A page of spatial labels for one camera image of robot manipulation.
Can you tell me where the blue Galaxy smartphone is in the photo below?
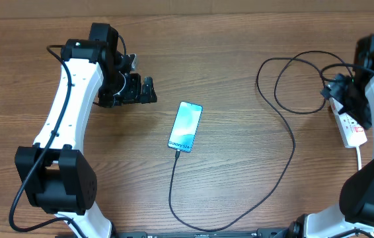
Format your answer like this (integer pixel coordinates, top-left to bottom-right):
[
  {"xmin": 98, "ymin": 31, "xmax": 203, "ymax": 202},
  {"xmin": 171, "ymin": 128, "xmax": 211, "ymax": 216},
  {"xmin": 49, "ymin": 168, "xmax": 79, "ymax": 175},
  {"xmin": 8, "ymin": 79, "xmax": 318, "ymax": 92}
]
[{"xmin": 168, "ymin": 101, "xmax": 203, "ymax": 153}]

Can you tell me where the black USB charging cable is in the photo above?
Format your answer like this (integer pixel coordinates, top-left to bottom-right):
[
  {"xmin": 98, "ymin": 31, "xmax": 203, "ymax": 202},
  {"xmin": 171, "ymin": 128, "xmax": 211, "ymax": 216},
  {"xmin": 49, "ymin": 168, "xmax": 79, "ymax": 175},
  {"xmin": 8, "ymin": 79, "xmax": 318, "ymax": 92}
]
[{"xmin": 168, "ymin": 50, "xmax": 355, "ymax": 233}]

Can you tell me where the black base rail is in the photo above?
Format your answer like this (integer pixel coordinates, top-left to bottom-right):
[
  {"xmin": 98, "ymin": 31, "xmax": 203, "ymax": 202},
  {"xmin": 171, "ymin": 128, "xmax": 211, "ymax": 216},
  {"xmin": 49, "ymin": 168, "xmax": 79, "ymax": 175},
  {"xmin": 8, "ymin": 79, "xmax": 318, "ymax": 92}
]
[{"xmin": 111, "ymin": 228, "xmax": 288, "ymax": 238}]

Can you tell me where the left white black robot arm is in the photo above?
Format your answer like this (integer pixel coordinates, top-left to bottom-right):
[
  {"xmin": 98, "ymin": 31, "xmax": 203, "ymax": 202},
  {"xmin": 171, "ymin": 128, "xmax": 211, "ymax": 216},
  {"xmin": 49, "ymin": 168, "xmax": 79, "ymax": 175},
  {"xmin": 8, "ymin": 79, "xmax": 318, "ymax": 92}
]
[{"xmin": 15, "ymin": 23, "xmax": 157, "ymax": 237}]

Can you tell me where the white power strip cord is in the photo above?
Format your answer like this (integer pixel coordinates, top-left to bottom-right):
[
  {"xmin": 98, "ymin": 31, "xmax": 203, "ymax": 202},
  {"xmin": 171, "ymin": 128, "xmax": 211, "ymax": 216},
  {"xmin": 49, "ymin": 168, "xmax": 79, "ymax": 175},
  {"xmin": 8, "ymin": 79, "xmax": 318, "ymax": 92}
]
[{"xmin": 355, "ymin": 146, "xmax": 363, "ymax": 171}]

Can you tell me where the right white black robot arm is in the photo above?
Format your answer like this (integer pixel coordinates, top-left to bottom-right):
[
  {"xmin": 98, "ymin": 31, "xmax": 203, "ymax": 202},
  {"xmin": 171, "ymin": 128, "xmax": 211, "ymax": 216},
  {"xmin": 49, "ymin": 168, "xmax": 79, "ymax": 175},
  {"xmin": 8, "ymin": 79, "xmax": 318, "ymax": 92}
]
[{"xmin": 277, "ymin": 34, "xmax": 374, "ymax": 238}]

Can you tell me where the white power strip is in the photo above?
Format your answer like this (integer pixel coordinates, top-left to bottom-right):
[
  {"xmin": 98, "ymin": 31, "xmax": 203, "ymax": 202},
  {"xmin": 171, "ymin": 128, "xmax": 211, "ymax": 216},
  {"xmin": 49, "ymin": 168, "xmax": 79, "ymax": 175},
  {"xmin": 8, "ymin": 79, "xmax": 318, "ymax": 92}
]
[{"xmin": 329, "ymin": 97, "xmax": 367, "ymax": 148}]

